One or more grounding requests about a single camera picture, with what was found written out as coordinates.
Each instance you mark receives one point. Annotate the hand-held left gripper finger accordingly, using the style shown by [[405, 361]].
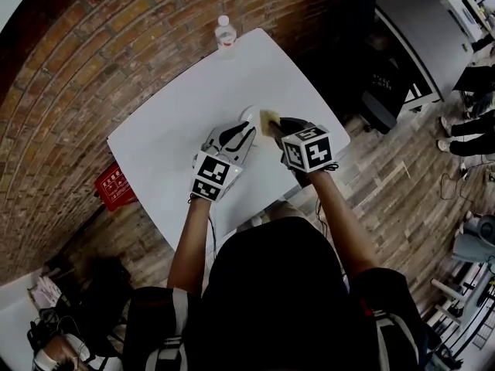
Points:
[[234, 130], [245, 140]]

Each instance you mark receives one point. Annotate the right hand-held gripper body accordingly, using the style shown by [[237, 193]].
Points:
[[309, 151]]

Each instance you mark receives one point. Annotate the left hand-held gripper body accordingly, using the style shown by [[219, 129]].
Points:
[[210, 176]]

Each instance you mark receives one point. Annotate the yellow sponge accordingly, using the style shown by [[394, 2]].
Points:
[[267, 120]]

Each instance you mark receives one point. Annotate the white plate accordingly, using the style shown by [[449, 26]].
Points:
[[249, 113]]

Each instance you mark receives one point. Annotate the person's left forearm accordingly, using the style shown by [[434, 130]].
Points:
[[191, 246]]

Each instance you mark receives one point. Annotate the person's right forearm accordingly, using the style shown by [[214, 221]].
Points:
[[342, 222]]

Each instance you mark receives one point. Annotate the beige stool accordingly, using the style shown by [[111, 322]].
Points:
[[276, 211]]

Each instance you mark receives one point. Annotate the black office chair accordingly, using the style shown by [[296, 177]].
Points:
[[373, 91]]

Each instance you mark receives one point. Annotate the clear plastic water bottle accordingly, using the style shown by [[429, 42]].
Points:
[[225, 39]]

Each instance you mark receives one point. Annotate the red fire extinguisher box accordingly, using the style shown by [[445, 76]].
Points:
[[113, 187]]

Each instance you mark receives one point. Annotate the black bag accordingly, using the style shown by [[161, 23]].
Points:
[[104, 288]]

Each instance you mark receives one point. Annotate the grey cabinet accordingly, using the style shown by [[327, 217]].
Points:
[[419, 41]]

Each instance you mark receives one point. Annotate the person's black striped shirt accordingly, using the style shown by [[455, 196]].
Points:
[[386, 307]]

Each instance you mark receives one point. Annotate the grey machine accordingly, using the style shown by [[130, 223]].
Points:
[[475, 238]]

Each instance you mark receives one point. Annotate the white shelf unit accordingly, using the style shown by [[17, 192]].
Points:
[[470, 8]]

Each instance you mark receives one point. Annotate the white metal rack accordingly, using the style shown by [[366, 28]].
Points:
[[462, 307]]

